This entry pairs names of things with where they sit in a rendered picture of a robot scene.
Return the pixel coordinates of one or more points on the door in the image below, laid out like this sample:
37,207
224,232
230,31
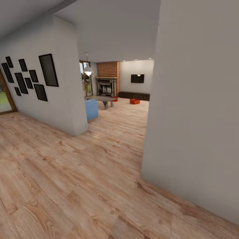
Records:
86,80
7,104

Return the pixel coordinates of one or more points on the wood fireplace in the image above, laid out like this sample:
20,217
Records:
106,87

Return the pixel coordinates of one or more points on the storage box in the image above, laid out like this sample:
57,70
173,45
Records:
134,101

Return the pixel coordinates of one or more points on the coffee table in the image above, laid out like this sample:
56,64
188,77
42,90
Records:
105,100

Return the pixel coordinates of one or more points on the cabinet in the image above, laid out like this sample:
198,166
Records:
139,96

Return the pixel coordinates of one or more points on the room light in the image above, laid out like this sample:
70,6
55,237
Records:
87,68

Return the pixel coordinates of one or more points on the sofa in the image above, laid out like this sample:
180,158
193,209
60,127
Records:
91,106

